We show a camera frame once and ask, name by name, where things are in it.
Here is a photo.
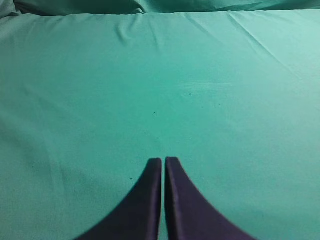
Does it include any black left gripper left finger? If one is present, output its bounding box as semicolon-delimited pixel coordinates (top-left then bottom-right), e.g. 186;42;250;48
77;158;162;240

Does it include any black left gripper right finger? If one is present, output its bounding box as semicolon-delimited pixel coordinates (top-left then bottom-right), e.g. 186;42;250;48
164;157;253;240

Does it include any green tablecloth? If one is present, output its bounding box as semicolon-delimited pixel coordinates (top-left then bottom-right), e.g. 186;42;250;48
0;9;320;240

